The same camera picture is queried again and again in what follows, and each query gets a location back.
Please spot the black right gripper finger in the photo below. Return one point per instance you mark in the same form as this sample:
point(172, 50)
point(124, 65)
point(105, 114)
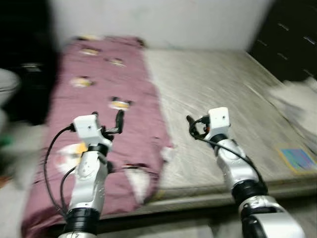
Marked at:
point(191, 121)

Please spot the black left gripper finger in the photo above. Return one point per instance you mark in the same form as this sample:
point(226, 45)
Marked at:
point(95, 115)
point(120, 121)

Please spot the white pillow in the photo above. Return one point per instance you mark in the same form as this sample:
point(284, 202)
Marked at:
point(297, 99)

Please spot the colourful children's picture book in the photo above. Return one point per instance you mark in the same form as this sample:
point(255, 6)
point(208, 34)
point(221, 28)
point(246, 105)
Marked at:
point(297, 159)

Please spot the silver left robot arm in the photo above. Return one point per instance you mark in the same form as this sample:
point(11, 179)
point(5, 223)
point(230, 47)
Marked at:
point(89, 183)

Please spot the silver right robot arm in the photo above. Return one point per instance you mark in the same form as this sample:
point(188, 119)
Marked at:
point(235, 166)

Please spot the quilted white mattress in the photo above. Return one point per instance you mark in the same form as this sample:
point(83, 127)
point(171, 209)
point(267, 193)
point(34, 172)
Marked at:
point(213, 84)

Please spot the purple Mickey Mouse blanket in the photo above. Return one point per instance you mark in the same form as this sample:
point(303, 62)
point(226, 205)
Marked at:
point(99, 64)

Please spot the white round object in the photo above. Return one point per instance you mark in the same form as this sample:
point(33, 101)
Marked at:
point(7, 87)

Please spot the black cabinet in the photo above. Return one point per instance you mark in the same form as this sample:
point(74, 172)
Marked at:
point(29, 44)

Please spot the dark tufted headboard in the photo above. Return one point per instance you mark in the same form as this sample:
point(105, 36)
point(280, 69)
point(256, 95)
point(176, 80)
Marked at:
point(287, 39)

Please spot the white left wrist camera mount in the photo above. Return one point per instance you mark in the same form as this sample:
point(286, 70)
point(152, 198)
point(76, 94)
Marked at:
point(86, 129)

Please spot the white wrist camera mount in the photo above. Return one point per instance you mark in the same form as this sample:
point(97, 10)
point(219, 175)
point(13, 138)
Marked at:
point(219, 119)
point(86, 129)

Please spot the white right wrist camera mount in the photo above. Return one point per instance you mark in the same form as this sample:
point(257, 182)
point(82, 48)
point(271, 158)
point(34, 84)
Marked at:
point(219, 119)

